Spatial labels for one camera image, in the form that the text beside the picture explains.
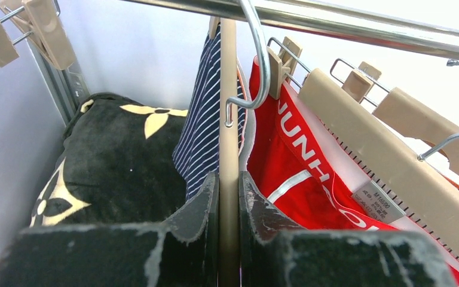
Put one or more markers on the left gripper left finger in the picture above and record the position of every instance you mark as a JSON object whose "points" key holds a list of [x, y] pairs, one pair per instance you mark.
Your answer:
{"points": [[180, 251]]}

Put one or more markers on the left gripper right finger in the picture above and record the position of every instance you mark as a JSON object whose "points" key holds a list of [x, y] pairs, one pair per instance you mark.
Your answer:
{"points": [[276, 251]]}

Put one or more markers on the red underwear with white lettering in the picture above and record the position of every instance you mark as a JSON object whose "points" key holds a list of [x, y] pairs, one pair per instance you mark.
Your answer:
{"points": [[302, 168]]}

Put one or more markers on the navy striped underwear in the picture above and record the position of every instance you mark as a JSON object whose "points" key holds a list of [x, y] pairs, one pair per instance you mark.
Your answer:
{"points": [[197, 152]]}

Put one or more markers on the beige hanger with red underwear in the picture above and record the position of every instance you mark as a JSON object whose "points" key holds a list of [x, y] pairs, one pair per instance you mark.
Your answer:
{"points": [[427, 196]]}

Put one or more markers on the beige hanger with navy underwear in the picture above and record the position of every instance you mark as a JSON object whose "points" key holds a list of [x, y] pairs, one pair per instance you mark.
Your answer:
{"points": [[229, 230]]}

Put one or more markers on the beige hanger with grey underwear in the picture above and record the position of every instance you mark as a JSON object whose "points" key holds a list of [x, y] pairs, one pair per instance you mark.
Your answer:
{"points": [[403, 113]]}

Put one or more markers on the empty beige clip hanger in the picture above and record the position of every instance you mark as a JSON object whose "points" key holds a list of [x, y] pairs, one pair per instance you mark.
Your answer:
{"points": [[38, 21]]}

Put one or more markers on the black floral plush cushion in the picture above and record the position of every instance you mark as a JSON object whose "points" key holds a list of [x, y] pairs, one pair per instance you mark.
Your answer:
{"points": [[116, 166]]}

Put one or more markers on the metal hanging rod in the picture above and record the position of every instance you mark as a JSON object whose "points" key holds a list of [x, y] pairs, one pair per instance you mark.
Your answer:
{"points": [[331, 21]]}

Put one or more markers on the aluminium wall profile left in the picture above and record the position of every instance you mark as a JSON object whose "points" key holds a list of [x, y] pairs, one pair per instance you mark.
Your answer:
{"points": [[67, 87]]}

